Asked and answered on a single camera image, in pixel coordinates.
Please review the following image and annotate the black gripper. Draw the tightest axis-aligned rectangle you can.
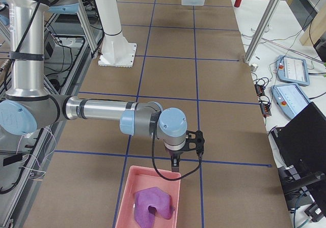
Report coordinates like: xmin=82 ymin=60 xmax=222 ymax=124
xmin=166 ymin=148 xmax=183 ymax=173

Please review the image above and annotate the aluminium frame post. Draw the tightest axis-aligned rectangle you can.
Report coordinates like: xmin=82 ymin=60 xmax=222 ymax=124
xmin=244 ymin=0 xmax=281 ymax=64

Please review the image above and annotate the black monitor stand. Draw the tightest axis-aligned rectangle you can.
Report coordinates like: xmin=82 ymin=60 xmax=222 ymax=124
xmin=278 ymin=166 xmax=325 ymax=214

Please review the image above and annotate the purple cloth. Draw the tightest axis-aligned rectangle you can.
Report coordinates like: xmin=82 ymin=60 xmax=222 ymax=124
xmin=134 ymin=187 xmax=174 ymax=227

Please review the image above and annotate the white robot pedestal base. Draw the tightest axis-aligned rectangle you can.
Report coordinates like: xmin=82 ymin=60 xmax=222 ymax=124
xmin=95 ymin=0 xmax=137 ymax=68

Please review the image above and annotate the near teach pendant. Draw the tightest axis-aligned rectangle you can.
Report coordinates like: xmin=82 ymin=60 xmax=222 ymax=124
xmin=270 ymin=82 xmax=311 ymax=119

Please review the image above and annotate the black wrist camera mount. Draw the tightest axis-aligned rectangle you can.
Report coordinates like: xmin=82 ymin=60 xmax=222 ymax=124
xmin=182 ymin=130 xmax=205 ymax=158

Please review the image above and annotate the pink plastic bin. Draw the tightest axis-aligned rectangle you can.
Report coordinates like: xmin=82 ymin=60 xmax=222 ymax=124
xmin=115 ymin=165 xmax=180 ymax=227

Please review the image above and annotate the black camera cable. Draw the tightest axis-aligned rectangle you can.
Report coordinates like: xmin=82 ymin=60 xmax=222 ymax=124
xmin=151 ymin=126 xmax=203 ymax=181

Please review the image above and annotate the far teach pendant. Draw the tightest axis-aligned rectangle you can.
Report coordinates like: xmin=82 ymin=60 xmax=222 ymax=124
xmin=276 ymin=55 xmax=310 ymax=86

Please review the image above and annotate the teach pendant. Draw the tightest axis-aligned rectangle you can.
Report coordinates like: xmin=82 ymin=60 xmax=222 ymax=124
xmin=270 ymin=82 xmax=311 ymax=119
xmin=276 ymin=55 xmax=310 ymax=86

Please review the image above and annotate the black laptop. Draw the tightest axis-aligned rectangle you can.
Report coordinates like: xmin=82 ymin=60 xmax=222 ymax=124
xmin=271 ymin=102 xmax=325 ymax=173

